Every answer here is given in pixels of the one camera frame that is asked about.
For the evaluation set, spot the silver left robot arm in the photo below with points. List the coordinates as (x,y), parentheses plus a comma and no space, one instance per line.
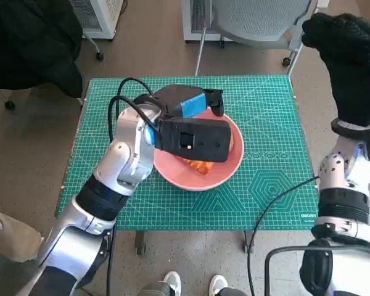
(123,154)

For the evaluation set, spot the white perforated cabinet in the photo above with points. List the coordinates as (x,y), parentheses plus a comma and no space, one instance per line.
(101,15)
(197,18)

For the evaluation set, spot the grey leg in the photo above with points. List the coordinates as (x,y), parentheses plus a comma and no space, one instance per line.
(155,291)
(234,292)

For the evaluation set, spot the person's leg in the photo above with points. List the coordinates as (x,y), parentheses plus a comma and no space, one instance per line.
(12,237)

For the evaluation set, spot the black left hand blue tape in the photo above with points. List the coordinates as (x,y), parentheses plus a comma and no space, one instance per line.
(179,98)

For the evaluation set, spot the white shoe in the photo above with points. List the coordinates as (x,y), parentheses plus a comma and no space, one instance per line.
(172,282)
(219,282)

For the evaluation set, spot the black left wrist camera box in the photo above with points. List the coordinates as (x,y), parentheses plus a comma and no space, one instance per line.
(203,138)

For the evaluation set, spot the black knitted gloved right hand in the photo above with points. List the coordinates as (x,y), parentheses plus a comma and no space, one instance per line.
(354,77)

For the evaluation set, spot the long orange toy bread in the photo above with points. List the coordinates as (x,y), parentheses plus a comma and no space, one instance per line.
(200,166)

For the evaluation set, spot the green cutting mat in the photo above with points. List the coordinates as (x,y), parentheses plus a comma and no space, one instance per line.
(203,212)

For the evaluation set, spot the office chair with casters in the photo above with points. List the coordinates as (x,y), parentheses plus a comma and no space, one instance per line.
(100,56)

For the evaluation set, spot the grey mesh chair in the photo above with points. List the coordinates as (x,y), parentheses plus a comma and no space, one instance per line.
(259,18)

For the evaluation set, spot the black table leg caster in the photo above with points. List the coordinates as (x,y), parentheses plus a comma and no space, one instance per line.
(141,242)
(248,242)

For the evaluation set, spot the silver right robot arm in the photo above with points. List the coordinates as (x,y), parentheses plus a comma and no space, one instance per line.
(333,172)

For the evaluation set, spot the pink bowl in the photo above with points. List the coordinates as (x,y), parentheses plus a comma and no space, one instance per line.
(200,182)

